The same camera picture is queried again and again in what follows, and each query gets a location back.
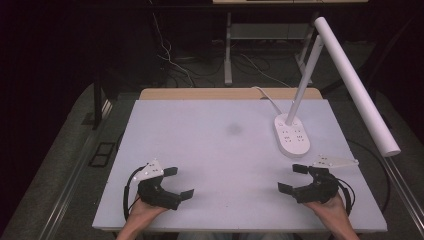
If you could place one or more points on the white desk lamp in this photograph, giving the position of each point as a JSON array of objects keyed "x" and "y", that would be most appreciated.
[{"x": 293, "y": 138}]

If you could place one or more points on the person's left hand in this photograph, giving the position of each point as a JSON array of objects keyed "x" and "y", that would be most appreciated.
[{"x": 143, "y": 213}]

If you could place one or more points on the aluminium rail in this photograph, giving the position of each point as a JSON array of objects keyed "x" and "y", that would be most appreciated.
[
  {"x": 71, "y": 180},
  {"x": 405, "y": 190}
]

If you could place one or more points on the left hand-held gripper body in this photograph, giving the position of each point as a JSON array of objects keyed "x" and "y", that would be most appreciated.
[{"x": 156, "y": 195}]

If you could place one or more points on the black rectangular floor frame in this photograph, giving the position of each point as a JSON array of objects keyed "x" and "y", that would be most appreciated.
[{"x": 101, "y": 154}]

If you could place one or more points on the grey metal desk frame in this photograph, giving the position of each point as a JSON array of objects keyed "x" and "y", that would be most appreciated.
[{"x": 228, "y": 50}]

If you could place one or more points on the black stand leg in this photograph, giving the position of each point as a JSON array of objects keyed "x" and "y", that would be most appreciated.
[{"x": 97, "y": 106}]

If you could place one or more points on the white table mat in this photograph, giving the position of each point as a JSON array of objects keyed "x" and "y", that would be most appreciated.
[{"x": 213, "y": 150}]

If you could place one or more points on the person's right hand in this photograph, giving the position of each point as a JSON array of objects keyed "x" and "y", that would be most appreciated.
[{"x": 331, "y": 211}]

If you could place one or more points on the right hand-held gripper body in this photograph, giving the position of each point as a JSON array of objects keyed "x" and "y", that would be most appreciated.
[{"x": 320, "y": 191}]

